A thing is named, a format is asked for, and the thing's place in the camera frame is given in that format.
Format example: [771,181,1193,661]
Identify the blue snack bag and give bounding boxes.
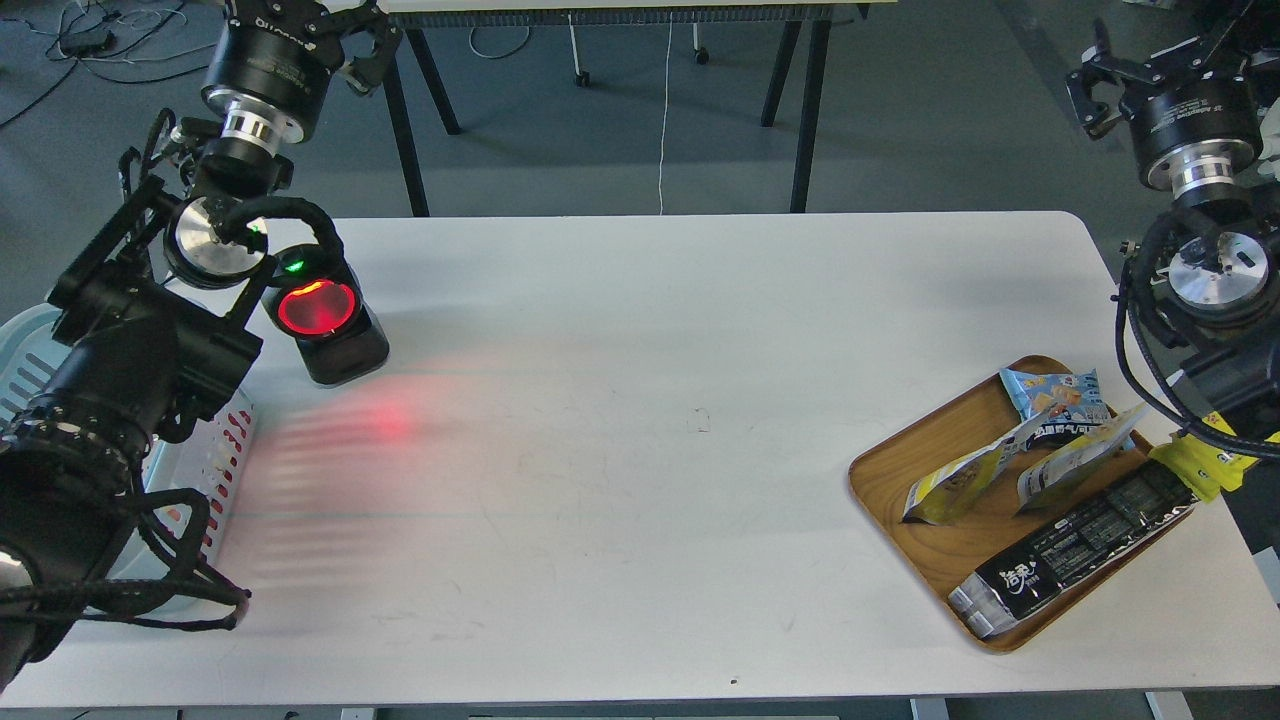
[998,368,1112,450]

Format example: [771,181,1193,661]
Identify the light blue plastic basket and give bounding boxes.
[3,309,253,632]

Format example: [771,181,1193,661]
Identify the black floor cables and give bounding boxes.
[0,0,216,129]

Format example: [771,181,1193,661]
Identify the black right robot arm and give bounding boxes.
[1065,1,1277,460]

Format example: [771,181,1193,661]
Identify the white hanging cable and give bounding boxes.
[657,22,675,217]

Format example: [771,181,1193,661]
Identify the black background table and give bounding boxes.
[346,0,870,218]

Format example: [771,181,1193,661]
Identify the yellow cartoon snack bag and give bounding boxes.
[1148,432,1260,502]

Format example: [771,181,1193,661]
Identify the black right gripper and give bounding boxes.
[1065,18,1263,193]

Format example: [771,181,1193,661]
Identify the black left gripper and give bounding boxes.
[201,1,403,142]

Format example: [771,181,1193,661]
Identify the long black snack package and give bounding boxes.
[947,461,1199,639]

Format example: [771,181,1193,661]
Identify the wooden tray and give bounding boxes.
[847,374,1196,653]

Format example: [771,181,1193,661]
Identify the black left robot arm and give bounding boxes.
[1,1,401,684]

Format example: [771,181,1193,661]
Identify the black barcode scanner red window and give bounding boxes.
[261,243,390,387]

